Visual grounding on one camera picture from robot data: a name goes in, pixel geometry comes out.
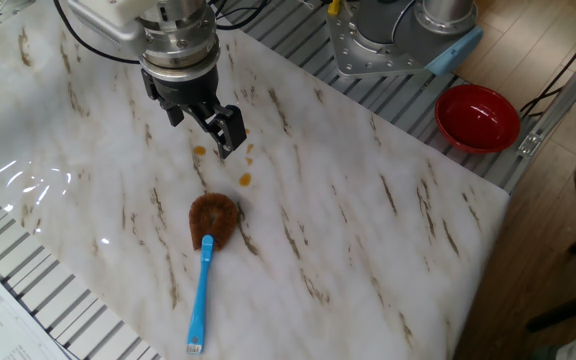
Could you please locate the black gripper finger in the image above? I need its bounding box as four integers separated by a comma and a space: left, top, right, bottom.
166, 103, 186, 128
184, 102, 248, 161

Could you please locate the blue handled brown brush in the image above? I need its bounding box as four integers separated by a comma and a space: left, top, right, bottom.
186, 192, 242, 356

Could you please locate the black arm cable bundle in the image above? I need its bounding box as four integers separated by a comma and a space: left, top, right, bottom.
207, 0, 274, 32

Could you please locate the white marble pattern sheet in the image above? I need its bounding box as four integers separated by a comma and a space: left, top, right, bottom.
0, 0, 512, 360

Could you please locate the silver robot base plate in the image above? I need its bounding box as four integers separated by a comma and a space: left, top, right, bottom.
325, 2, 437, 80

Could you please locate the red bowl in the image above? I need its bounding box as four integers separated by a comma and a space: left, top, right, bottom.
434, 83, 522, 155

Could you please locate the black floor cable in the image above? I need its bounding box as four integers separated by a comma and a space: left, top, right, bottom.
520, 14, 576, 119

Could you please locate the black chair base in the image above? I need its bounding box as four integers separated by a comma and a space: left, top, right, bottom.
525, 187, 576, 334

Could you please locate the black camera cable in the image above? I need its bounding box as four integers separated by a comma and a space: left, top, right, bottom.
52, 0, 142, 65

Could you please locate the aluminium frame beam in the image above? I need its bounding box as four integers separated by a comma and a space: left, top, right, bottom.
515, 29, 576, 159

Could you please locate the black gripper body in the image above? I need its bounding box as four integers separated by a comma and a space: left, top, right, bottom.
140, 66, 222, 110

